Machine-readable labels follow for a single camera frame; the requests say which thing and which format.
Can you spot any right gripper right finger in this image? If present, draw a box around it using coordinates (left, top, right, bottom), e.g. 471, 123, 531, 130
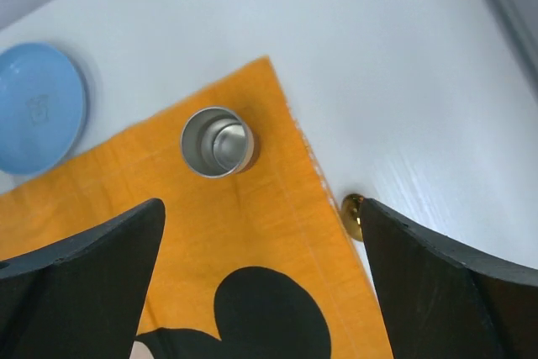
360, 198, 537, 358

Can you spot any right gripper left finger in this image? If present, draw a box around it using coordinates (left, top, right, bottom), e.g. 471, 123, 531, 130
1, 198, 166, 358

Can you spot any gold ornate spoon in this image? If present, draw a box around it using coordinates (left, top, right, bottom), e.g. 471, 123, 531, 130
340, 193, 364, 242

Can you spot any orange cartoon mouse cloth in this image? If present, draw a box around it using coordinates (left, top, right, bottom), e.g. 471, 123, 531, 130
1, 57, 393, 358

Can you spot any blue plastic plate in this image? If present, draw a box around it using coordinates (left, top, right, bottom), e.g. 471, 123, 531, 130
1, 42, 88, 176

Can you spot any small metal cup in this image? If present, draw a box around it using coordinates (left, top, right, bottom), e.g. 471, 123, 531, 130
180, 106, 261, 178

